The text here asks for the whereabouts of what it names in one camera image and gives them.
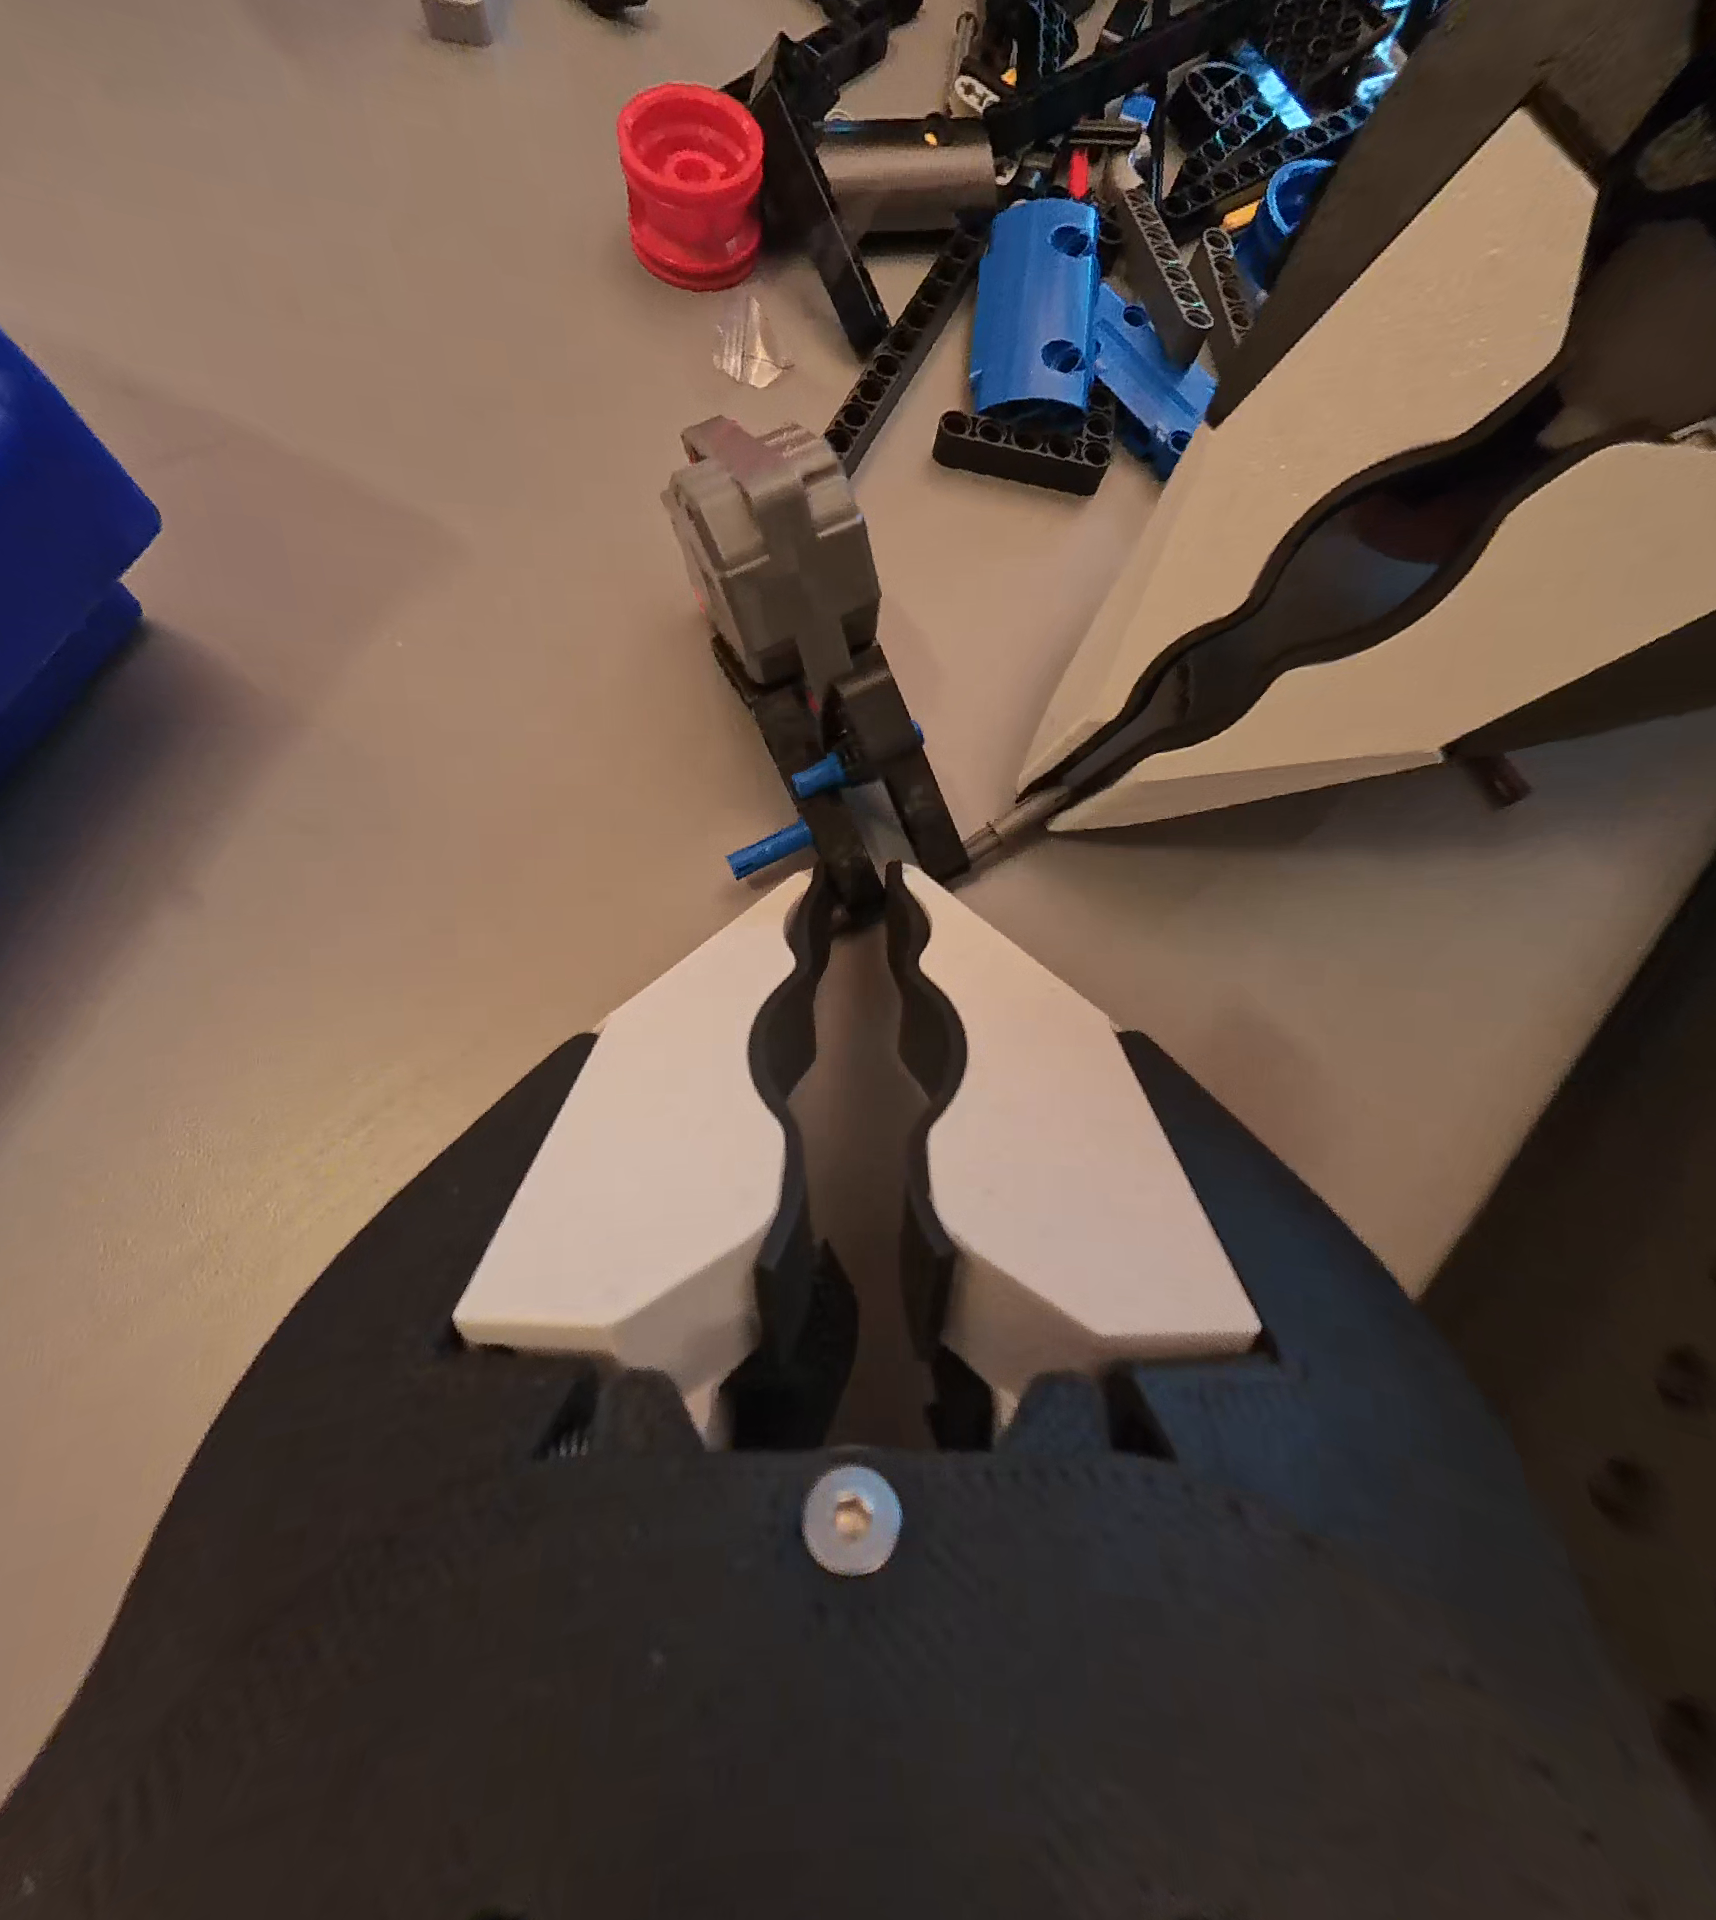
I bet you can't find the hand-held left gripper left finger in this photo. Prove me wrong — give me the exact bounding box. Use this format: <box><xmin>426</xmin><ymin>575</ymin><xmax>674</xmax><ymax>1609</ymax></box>
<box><xmin>452</xmin><ymin>869</ymin><xmax>823</xmax><ymax>1427</ymax></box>

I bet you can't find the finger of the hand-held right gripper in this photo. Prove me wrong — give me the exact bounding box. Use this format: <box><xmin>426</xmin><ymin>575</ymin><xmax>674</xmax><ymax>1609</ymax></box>
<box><xmin>1044</xmin><ymin>433</ymin><xmax>1716</xmax><ymax>834</ymax></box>
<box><xmin>1015</xmin><ymin>103</ymin><xmax>1610</xmax><ymax>798</ymax></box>

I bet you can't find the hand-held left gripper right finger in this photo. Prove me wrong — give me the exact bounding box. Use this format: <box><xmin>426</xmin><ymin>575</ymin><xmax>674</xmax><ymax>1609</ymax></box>
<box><xmin>888</xmin><ymin>865</ymin><xmax>1266</xmax><ymax>1429</ymax></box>

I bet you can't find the blue angled shell panel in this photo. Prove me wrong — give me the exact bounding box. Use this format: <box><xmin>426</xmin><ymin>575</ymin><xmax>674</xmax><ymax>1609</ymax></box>
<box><xmin>1091</xmin><ymin>283</ymin><xmax>1221</xmax><ymax>482</ymax></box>

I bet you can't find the blue axle pin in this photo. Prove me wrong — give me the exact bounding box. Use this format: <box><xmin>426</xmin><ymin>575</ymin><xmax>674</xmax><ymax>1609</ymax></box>
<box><xmin>790</xmin><ymin>720</ymin><xmax>928</xmax><ymax>800</ymax></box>

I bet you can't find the black beam chassis assembly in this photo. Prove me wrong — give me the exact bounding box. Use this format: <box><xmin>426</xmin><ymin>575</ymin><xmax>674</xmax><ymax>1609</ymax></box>
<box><xmin>720</xmin><ymin>26</ymin><xmax>899</xmax><ymax>361</ymax></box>

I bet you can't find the grey pull-back motor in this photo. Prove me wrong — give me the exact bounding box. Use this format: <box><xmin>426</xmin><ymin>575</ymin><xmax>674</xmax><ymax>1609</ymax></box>
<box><xmin>663</xmin><ymin>416</ymin><xmax>882</xmax><ymax>683</ymax></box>

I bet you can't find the grey desk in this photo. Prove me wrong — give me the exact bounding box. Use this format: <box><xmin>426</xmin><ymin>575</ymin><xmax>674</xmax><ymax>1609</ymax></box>
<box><xmin>0</xmin><ymin>0</ymin><xmax>1716</xmax><ymax>1877</ymax></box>

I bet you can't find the blue wheel hub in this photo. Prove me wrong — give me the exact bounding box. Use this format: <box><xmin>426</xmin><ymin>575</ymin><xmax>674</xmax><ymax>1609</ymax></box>
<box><xmin>1232</xmin><ymin>156</ymin><xmax>1341</xmax><ymax>293</ymax></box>

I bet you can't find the pile of loose building parts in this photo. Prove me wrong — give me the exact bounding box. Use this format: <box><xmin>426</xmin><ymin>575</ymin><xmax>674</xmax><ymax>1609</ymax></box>
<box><xmin>720</xmin><ymin>0</ymin><xmax>1417</xmax><ymax>497</ymax></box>

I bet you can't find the blue curved shell panel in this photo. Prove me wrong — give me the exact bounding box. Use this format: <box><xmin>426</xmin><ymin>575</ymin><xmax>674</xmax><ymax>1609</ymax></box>
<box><xmin>967</xmin><ymin>193</ymin><xmax>1104</xmax><ymax>422</ymax></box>

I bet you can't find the black flat beam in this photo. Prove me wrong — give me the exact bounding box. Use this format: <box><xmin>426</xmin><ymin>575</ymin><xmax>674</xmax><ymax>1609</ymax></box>
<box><xmin>933</xmin><ymin>391</ymin><xmax>1118</xmax><ymax>497</ymax></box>

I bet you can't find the long black beam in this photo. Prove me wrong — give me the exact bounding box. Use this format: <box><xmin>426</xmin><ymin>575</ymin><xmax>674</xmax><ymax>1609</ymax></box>
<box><xmin>821</xmin><ymin>224</ymin><xmax>988</xmax><ymax>473</ymax></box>

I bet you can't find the black curved shell panel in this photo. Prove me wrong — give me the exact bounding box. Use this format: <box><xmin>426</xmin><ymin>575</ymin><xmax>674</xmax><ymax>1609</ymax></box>
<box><xmin>812</xmin><ymin>116</ymin><xmax>1002</xmax><ymax>233</ymax></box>

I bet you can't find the dark perforated panel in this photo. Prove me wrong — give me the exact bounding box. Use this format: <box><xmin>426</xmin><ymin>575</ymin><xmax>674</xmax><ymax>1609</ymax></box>
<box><xmin>1420</xmin><ymin>780</ymin><xmax>1716</xmax><ymax>1920</ymax></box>

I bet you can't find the small clear plastic piece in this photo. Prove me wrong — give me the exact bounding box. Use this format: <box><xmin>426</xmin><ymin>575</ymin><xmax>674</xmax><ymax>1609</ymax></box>
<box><xmin>712</xmin><ymin>293</ymin><xmax>798</xmax><ymax>389</ymax></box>

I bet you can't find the red wheel hub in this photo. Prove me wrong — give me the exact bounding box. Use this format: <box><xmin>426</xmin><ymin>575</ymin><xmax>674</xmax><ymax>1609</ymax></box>
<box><xmin>614</xmin><ymin>81</ymin><xmax>770</xmax><ymax>287</ymax></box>

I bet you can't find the blue plastic bin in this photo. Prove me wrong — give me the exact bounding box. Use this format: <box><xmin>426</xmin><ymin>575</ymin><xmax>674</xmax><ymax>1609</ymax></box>
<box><xmin>0</xmin><ymin>224</ymin><xmax>167</xmax><ymax>910</ymax></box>

